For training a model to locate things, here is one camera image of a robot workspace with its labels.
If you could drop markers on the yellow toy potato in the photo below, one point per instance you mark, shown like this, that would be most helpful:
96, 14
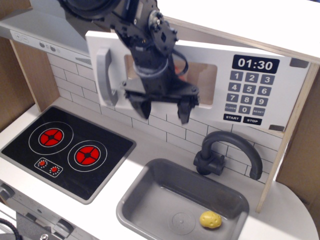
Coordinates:
210, 219

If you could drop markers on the white toy microwave door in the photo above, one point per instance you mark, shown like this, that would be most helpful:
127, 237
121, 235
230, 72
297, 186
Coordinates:
238, 85

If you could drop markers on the grey microwave door handle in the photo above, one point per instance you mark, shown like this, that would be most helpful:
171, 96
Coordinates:
108, 96

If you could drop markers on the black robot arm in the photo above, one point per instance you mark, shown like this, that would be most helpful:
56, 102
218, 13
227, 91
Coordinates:
141, 27

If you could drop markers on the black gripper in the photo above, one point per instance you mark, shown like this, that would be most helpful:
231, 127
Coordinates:
162, 85

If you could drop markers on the wooden kitchen cabinet frame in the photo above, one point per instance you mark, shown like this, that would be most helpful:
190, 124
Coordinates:
285, 27

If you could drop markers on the grey toy sink basin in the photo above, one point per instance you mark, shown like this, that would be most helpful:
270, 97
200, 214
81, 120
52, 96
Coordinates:
166, 200

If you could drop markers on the black toy stovetop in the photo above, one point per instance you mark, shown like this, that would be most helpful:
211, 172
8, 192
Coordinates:
74, 156

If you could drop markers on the dark grey toy faucet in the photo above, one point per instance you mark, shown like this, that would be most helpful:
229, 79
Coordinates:
208, 161

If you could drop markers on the grey range hood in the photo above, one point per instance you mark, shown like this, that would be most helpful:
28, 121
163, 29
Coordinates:
47, 27

